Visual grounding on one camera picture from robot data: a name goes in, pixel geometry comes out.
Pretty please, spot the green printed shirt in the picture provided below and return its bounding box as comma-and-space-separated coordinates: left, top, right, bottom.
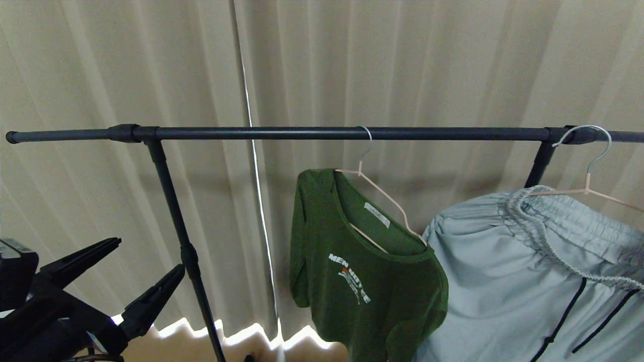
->
289, 168, 450, 362

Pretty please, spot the beige curtain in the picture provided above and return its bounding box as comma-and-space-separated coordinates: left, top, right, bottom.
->
0, 0, 644, 352

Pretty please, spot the black clothes rack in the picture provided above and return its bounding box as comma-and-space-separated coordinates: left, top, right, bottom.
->
5, 123, 644, 362

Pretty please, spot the pale grey garment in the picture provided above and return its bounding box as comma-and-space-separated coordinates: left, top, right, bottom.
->
412, 185, 644, 362

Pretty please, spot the pink clothes hanger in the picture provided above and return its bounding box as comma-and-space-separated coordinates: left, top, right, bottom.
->
527, 124, 644, 213
334, 126, 429, 254

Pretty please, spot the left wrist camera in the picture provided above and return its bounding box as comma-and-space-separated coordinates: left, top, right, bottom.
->
0, 238, 40, 313

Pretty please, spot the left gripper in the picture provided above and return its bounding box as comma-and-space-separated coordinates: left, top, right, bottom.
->
0, 237, 186, 362

